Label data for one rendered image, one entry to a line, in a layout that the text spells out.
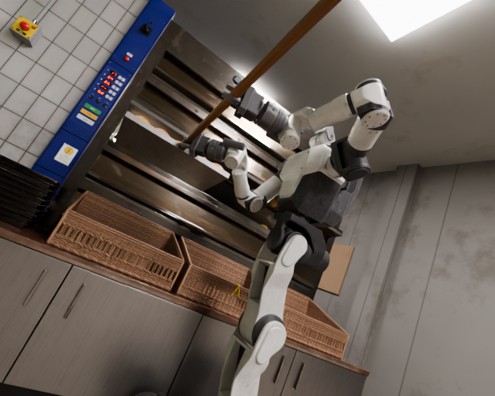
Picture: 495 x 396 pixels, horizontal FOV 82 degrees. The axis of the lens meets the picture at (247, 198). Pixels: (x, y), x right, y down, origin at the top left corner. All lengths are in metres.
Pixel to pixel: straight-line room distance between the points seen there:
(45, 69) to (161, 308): 1.44
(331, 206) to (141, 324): 0.95
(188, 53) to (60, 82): 0.81
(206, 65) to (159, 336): 1.71
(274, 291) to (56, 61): 1.70
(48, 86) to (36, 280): 1.10
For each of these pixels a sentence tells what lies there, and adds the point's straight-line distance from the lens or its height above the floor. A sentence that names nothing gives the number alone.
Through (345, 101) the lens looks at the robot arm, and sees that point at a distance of 0.93.
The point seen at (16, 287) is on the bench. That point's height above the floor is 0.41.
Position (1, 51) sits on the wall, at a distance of 2.12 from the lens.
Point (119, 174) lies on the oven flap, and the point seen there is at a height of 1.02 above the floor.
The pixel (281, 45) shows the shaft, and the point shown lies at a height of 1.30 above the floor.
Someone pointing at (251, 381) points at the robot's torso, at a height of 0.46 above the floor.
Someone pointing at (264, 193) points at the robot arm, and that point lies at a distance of 1.41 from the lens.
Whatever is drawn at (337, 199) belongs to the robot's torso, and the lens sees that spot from 1.27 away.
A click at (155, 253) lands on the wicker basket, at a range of 1.41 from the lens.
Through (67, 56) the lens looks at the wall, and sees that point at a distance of 2.09.
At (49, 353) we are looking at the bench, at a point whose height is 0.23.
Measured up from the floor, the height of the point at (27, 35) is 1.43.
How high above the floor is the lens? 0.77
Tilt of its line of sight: 15 degrees up
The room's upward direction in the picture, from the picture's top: 25 degrees clockwise
